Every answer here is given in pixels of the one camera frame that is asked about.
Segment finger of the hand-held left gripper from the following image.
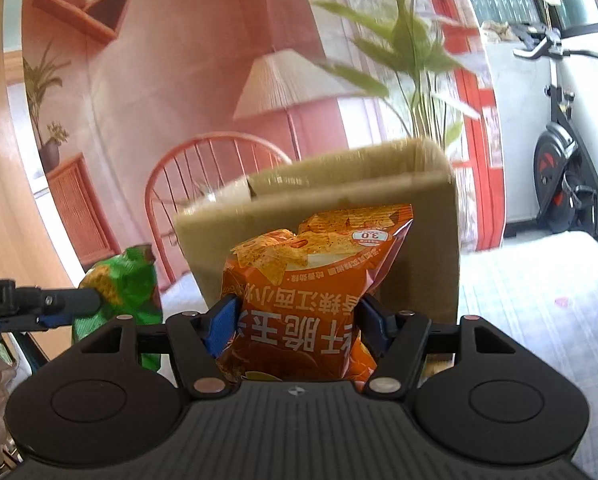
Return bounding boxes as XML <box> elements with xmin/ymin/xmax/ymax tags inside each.
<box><xmin>0</xmin><ymin>311</ymin><xmax>77</xmax><ymax>334</ymax></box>
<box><xmin>13</xmin><ymin>285</ymin><xmax>103</xmax><ymax>317</ymax></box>

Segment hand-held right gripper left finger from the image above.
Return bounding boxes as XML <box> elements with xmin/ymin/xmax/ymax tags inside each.
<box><xmin>74</xmin><ymin>294</ymin><xmax>243</xmax><ymax>401</ymax></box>

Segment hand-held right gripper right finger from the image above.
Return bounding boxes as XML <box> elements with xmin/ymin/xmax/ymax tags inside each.
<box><xmin>356</xmin><ymin>294</ymin><xmax>523</xmax><ymax>401</ymax></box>

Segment bright green snack packet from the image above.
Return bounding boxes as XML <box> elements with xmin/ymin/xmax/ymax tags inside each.
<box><xmin>72</xmin><ymin>244</ymin><xmax>165</xmax><ymax>373</ymax></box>

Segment orange white-lettered chip packet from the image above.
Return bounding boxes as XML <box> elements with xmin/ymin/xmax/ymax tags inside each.
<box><xmin>214</xmin><ymin>203</ymin><xmax>415</xmax><ymax>394</ymax></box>

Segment brown cardboard box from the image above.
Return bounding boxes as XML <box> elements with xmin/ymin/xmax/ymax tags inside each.
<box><xmin>173</xmin><ymin>137</ymin><xmax>462</xmax><ymax>377</ymax></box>

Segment checked tablecloth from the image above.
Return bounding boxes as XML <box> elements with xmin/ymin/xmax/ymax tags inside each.
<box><xmin>156</xmin><ymin>232</ymin><xmax>598</xmax><ymax>480</ymax></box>

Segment black exercise bike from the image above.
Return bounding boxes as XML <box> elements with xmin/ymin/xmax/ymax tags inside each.
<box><xmin>511</xmin><ymin>22</ymin><xmax>598</xmax><ymax>261</ymax></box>

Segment crumpled beige cloth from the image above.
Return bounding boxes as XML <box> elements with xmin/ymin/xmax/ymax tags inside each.
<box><xmin>480</xmin><ymin>20</ymin><xmax>518</xmax><ymax>44</ymax></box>

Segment room scene wall poster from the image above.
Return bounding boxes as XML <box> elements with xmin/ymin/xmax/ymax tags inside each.
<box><xmin>3</xmin><ymin>0</ymin><xmax>504</xmax><ymax>311</ymax></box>

